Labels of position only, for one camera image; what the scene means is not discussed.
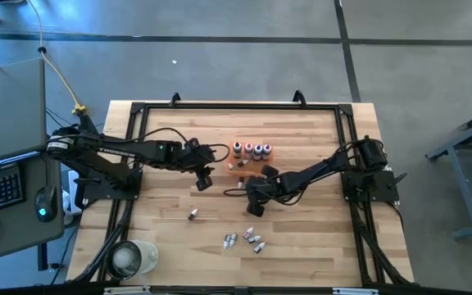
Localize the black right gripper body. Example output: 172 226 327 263
245 195 267 218

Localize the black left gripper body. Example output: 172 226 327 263
194 162 216 193

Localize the black computer mouse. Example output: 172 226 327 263
34 185 59 223

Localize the grey office desk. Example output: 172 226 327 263
0 153 66 266

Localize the grey monitor panel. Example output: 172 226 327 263
0 57 48 167

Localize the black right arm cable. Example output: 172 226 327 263
222 187 302 206

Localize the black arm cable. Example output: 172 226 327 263
222 187 302 206
135 126 231 165

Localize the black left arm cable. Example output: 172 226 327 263
135 126 231 165

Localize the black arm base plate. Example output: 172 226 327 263
83 168 143 202
341 170 401 202

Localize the black aluminium table frame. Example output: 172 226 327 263
66 100 415 295

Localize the white metal bracket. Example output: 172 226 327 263
102 285 152 295
332 287 379 295

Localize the yellow cable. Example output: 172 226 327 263
26 0 88 116

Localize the grey metal table frame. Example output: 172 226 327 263
425 102 472 242

